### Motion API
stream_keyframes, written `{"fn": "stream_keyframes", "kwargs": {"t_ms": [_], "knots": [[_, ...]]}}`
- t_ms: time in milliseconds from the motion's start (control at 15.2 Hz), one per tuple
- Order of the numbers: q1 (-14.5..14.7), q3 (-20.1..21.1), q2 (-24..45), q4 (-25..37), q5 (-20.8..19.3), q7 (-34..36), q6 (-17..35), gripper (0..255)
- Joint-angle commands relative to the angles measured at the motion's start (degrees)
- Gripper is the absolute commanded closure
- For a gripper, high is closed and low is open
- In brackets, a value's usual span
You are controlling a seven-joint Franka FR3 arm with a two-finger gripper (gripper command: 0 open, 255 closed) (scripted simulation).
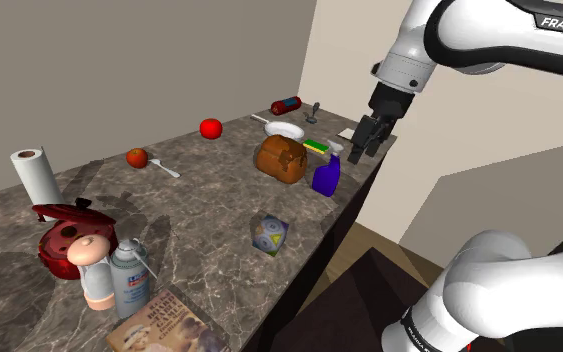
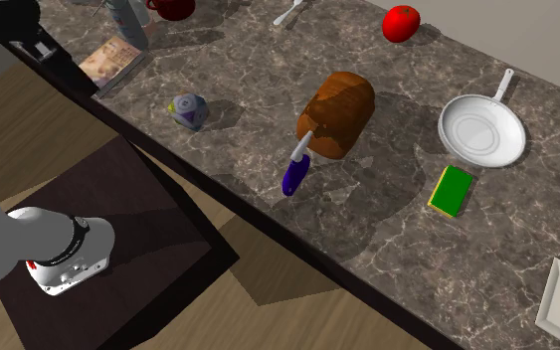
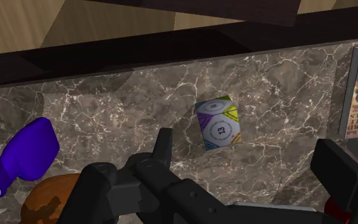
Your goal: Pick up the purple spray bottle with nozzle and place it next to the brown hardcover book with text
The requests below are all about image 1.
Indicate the white frying pan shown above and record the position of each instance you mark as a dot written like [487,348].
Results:
[285,129]

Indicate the book with photo cover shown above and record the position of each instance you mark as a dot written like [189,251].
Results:
[164,326]

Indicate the white paper towel roll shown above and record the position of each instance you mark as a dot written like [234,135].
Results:
[37,178]

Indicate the red pot with lid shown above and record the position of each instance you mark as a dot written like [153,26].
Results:
[61,239]

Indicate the grey spray can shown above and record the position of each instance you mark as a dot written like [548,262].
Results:
[129,282]

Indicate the white spoon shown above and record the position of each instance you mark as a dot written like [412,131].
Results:
[166,168]

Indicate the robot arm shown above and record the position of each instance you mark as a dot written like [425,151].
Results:
[495,34]

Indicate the blue spray bottle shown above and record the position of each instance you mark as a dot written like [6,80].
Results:
[327,176]

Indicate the brown bread loaf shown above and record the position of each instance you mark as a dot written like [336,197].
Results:
[281,158]

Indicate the grey ladle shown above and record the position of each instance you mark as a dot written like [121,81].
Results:
[312,115]

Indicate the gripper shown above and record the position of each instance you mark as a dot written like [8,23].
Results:
[388,105]

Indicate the patterned polyhedron toy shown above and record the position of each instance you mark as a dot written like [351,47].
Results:
[270,235]

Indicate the red apple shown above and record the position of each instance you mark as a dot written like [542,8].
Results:
[136,158]

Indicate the red tomato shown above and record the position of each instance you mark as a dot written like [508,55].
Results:
[210,128]

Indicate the white flat card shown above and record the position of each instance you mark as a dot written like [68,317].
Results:
[347,133]

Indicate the yellow green sponge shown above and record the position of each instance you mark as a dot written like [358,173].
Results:
[315,146]

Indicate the pale pink pepper mill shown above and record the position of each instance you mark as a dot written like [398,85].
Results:
[93,273]

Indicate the red blue cylinder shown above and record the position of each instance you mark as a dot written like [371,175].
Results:
[286,105]

